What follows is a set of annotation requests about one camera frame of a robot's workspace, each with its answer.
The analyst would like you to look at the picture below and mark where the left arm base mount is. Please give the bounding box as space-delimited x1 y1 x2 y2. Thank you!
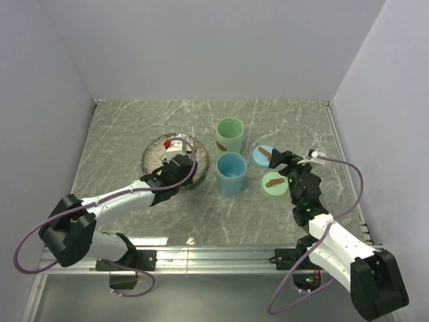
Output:
95 244 158 292

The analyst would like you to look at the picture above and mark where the blue lid brown handle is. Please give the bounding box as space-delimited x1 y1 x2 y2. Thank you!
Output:
251 145 273 169

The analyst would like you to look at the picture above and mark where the blue cylindrical container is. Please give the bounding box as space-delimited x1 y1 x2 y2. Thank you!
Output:
215 152 247 197

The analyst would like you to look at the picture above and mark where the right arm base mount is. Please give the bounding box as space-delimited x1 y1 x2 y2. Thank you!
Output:
269 235 322 292

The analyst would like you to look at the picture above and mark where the aluminium front rail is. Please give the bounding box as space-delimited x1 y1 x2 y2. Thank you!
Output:
38 244 295 275

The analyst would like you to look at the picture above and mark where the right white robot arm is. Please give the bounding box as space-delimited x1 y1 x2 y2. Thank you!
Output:
268 149 410 321

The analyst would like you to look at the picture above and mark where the green lid brown handle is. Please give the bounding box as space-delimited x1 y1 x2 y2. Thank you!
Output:
260 172 289 199

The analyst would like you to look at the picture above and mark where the speckled ceramic plate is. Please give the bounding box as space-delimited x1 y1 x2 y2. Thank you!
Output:
141 133 208 185

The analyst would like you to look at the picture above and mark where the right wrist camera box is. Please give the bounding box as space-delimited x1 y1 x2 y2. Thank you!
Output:
297 149 326 167

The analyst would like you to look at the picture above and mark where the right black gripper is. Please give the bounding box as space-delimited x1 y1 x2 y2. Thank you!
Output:
269 148 316 205

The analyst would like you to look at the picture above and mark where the green cylindrical container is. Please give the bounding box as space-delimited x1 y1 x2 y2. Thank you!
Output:
216 117 245 156

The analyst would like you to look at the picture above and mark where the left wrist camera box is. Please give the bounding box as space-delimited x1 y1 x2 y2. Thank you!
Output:
161 140 186 164

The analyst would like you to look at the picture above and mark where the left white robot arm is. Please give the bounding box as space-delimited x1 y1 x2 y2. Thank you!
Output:
39 154 196 270

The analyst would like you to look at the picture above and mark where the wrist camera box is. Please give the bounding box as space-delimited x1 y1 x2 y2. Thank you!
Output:
161 140 186 164
297 149 326 167

